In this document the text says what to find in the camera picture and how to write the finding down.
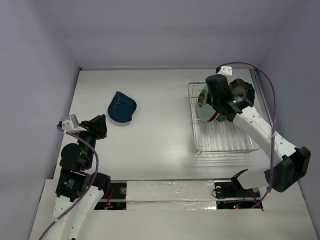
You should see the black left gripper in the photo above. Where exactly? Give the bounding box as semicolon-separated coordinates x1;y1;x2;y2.
76;113;108;167

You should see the light green flower plate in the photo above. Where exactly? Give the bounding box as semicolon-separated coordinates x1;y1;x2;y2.
196;85;216;122

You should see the dark blue leaf-shaped plate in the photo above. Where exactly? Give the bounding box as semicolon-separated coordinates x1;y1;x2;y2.
107;91;137;123

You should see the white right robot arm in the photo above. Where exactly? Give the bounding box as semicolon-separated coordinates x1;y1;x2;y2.
205;74;311;193

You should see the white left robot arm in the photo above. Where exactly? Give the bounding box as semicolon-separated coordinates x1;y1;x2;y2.
45;114;111;240

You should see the dark rimmed beige plate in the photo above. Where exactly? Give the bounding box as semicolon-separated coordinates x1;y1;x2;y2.
229;78;248;97

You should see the red and teal floral plate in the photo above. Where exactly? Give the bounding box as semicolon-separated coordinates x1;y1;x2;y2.
208;111;220;123

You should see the dark teal patterned plate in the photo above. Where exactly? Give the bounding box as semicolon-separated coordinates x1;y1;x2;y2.
216;114;227;123

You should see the dark green scalloped plate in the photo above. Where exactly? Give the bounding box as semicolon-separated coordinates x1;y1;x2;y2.
244;82;255;107

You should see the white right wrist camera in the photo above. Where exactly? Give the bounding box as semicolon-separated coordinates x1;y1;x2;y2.
216;65;233;76

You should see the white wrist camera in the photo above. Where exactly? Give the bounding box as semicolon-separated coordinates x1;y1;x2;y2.
216;65;233;76
58;114;87;134

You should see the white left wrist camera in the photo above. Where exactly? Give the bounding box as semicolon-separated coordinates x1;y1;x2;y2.
58;114;87;134

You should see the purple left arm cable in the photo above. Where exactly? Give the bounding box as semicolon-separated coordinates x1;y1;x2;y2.
37;123;100;240

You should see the wire dish rack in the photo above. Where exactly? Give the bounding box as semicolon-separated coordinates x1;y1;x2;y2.
187;82;260;154

